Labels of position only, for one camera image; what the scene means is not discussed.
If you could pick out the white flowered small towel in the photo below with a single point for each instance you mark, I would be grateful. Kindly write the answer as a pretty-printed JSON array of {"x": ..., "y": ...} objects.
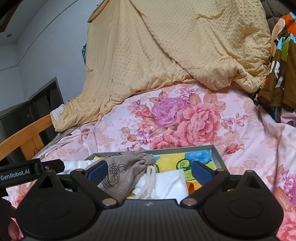
[{"x": 74, "y": 165}]

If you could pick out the plain white towel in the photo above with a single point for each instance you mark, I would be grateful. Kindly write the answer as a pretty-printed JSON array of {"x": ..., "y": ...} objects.
[{"x": 171, "y": 183}]

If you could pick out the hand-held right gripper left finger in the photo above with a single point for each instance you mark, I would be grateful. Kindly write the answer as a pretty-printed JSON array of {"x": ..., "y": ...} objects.
[{"x": 98, "y": 171}]

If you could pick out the dark cabinet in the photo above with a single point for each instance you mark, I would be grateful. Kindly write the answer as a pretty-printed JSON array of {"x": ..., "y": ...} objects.
[{"x": 44, "y": 102}]

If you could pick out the white pillow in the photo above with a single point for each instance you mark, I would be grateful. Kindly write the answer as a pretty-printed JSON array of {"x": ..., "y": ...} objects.
[{"x": 57, "y": 112}]

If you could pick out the wooden bed frame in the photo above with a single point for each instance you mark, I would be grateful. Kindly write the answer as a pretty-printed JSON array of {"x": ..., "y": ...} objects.
[{"x": 23, "y": 139}]

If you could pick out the grey tray with painted bottom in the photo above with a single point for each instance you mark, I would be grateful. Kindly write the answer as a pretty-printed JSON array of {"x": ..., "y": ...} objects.
[{"x": 203, "y": 154}]

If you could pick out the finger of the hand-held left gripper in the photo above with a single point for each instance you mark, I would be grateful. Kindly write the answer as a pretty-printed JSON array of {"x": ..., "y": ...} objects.
[{"x": 54, "y": 165}]

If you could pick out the yellow dotted blanket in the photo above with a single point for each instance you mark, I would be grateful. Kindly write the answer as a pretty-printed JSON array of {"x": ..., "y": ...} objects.
[{"x": 161, "y": 58}]

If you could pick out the brown multicoloured garment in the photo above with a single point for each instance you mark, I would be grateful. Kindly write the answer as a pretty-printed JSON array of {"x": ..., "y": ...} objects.
[{"x": 277, "y": 88}]

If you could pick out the pink floral quilt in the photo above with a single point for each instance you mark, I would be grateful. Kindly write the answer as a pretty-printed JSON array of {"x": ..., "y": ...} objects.
[{"x": 254, "y": 143}]

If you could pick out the pale pink cloth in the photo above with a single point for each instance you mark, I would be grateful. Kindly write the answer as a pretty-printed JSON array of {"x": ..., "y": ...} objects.
[{"x": 288, "y": 115}]

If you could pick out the teal wall poster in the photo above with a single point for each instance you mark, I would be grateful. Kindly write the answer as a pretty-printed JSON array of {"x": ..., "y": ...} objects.
[{"x": 84, "y": 54}]

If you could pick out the orange cloth strip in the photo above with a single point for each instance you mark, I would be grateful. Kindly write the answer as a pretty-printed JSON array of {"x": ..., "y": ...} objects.
[{"x": 192, "y": 187}]

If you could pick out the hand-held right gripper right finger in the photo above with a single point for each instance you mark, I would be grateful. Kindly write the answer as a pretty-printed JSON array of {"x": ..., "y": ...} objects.
[{"x": 201, "y": 172}]

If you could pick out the person's left hand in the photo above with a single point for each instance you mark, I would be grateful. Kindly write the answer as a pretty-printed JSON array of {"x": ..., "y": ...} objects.
[{"x": 5, "y": 220}]

